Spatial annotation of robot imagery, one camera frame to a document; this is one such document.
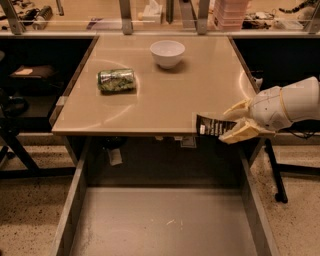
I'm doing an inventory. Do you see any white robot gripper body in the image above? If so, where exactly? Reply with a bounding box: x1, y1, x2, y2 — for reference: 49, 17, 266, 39
249, 86, 293, 131

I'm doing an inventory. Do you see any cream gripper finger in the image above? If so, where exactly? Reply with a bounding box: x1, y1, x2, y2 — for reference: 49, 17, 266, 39
218, 117, 273, 144
223, 99, 251, 120

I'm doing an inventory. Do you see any black rxbar chocolate wrapper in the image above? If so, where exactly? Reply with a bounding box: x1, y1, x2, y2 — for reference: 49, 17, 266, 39
196, 115, 236, 137

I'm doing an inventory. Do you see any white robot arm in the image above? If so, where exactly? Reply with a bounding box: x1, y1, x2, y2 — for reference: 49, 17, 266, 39
219, 77, 320, 144

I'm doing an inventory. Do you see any open grey top drawer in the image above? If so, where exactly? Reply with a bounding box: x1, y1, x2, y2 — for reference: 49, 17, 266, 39
49, 137, 280, 256

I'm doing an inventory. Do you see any black stand leg with wheel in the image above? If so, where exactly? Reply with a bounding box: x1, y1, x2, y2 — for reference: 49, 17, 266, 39
265, 139, 320, 203

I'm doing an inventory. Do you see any stack of pink trays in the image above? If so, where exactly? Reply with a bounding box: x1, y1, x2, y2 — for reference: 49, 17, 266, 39
212, 0, 249, 31

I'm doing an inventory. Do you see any white ceramic bowl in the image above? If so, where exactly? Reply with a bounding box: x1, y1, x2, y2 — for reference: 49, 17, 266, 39
150, 40, 185, 69

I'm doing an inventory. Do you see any green crushed soda can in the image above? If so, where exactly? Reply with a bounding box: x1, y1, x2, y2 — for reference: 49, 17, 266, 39
97, 68, 136, 93

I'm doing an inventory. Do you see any white tissue box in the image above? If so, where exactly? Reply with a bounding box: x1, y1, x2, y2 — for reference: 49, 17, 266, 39
142, 0, 163, 24

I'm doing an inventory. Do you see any white paper tag under table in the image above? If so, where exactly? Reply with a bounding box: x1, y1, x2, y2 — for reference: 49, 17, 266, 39
107, 149, 122, 166

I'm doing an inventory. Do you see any black chair with cushion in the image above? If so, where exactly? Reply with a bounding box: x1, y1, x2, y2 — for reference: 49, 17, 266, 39
0, 48, 81, 178

